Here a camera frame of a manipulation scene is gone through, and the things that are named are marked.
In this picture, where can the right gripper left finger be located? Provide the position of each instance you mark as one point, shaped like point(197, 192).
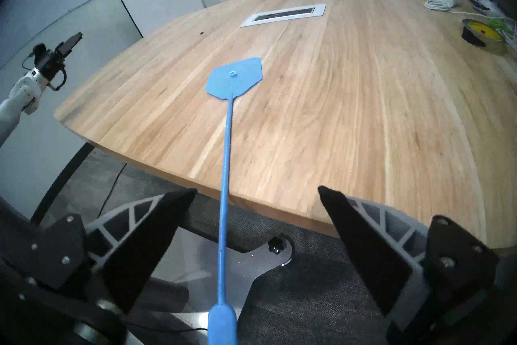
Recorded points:
point(133, 251)

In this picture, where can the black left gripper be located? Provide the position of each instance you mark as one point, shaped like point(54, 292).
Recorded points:
point(48, 65)

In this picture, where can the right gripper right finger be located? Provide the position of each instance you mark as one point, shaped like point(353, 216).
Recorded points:
point(375, 255)

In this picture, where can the blue plastic fly swatter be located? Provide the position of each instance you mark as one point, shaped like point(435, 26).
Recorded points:
point(236, 77)

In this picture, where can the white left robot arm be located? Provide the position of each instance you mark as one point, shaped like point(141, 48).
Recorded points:
point(12, 105)

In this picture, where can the silver table power outlet box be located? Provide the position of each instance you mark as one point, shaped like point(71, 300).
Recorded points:
point(282, 15)

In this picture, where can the black yellow tape roll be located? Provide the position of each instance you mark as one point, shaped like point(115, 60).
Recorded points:
point(468, 36)

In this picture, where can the white plastic bag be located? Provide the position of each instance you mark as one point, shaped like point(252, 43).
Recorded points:
point(484, 4)

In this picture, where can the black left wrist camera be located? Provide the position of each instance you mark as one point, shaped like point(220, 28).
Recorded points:
point(39, 50)

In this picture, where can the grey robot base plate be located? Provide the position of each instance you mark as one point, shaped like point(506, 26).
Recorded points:
point(250, 267)

